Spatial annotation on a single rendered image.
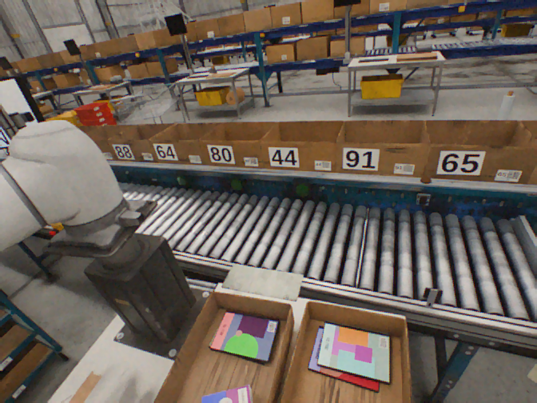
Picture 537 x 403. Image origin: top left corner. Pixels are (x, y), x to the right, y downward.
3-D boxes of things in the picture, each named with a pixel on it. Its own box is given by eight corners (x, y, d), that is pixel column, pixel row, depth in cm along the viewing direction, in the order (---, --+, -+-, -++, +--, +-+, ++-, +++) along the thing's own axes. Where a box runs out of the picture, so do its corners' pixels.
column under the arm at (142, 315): (175, 361, 83) (128, 297, 64) (113, 341, 92) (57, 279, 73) (212, 293, 103) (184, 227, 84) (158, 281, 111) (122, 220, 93)
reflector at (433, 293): (419, 309, 88) (425, 288, 82) (419, 306, 89) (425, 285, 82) (435, 313, 86) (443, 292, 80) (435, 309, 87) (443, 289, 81)
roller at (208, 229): (184, 260, 127) (180, 253, 124) (234, 197, 165) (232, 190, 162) (192, 261, 125) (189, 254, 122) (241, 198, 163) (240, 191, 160)
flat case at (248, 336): (268, 364, 77) (268, 361, 76) (210, 350, 83) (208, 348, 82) (280, 321, 87) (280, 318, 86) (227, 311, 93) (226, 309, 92)
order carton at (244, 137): (205, 166, 165) (197, 140, 156) (228, 145, 187) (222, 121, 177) (264, 169, 150) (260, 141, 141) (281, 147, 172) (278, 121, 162)
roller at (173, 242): (163, 255, 132) (159, 248, 129) (216, 196, 170) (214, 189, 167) (171, 257, 130) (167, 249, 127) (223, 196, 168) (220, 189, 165)
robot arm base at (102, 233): (123, 250, 61) (112, 233, 58) (49, 245, 66) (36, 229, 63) (161, 203, 75) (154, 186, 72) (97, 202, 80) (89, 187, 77)
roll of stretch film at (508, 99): (491, 129, 338) (503, 89, 310) (501, 129, 335) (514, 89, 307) (495, 133, 330) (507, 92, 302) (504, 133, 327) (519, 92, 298)
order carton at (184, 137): (157, 164, 180) (147, 140, 170) (183, 145, 201) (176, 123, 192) (206, 166, 165) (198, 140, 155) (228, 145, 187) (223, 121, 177)
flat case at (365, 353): (389, 385, 68) (390, 383, 67) (316, 366, 75) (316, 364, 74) (389, 336, 78) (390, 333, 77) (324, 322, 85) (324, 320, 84)
